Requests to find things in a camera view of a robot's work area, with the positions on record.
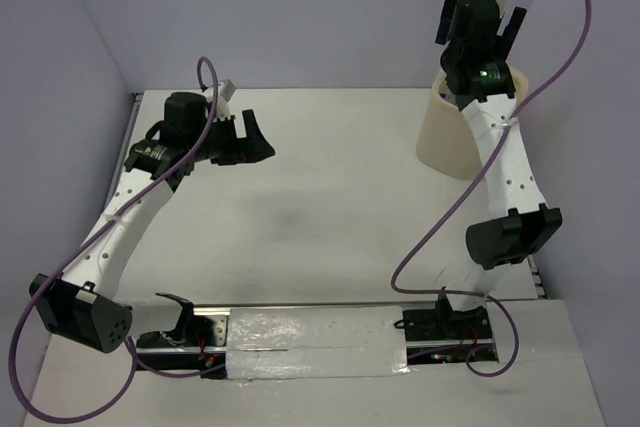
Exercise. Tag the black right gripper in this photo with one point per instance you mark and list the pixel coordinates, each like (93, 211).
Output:
(505, 43)

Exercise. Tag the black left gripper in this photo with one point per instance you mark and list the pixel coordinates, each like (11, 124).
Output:
(251, 149)

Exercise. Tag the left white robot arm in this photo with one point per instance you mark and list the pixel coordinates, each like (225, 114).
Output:
(79, 304)

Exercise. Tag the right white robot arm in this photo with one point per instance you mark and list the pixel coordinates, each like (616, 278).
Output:
(520, 221)

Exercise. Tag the beige plastic bin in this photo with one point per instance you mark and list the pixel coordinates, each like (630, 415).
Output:
(445, 142)

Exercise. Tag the white foil cover sheet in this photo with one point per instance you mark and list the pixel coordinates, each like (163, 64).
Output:
(331, 342)

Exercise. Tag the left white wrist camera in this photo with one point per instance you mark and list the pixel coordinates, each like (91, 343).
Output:
(225, 91)

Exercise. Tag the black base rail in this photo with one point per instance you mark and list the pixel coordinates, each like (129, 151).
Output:
(433, 335)

